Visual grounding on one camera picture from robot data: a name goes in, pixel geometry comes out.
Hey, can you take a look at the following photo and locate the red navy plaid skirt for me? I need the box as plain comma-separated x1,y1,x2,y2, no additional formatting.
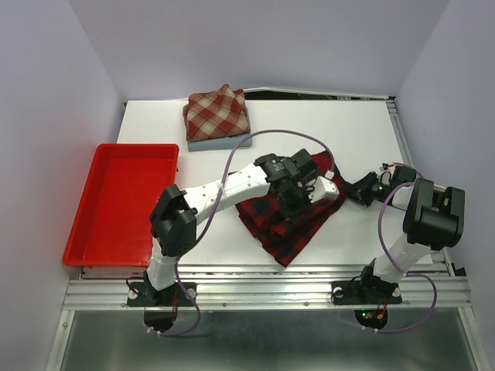
236,151,347,267

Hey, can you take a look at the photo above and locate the light blue denim skirt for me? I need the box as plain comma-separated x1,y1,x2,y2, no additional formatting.
187,134,252,151

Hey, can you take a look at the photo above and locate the red cream plaid skirt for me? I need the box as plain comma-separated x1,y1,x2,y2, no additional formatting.
183,84,251,142

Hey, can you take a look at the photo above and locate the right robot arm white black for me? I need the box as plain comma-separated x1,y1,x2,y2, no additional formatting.
333,162,466,304

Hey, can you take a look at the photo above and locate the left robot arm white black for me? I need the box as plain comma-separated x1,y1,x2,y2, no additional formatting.
144,150,326,305

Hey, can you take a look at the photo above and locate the red plastic bin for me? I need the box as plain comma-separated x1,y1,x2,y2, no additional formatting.
63,144,179,267

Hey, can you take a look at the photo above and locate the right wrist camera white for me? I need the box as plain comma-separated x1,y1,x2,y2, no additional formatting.
378,162,396,184

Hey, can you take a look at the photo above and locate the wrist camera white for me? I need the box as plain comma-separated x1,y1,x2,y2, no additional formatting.
378,162,396,184
309,176,340,203

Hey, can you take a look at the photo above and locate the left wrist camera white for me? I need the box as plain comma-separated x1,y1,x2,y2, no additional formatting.
309,176,340,203

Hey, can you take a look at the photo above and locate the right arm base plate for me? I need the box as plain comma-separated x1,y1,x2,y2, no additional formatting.
330,280,403,305

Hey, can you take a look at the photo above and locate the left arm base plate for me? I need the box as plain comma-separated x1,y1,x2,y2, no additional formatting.
126,281,193,308

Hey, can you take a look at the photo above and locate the aluminium frame rail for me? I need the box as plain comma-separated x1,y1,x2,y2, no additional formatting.
46,260,492,370

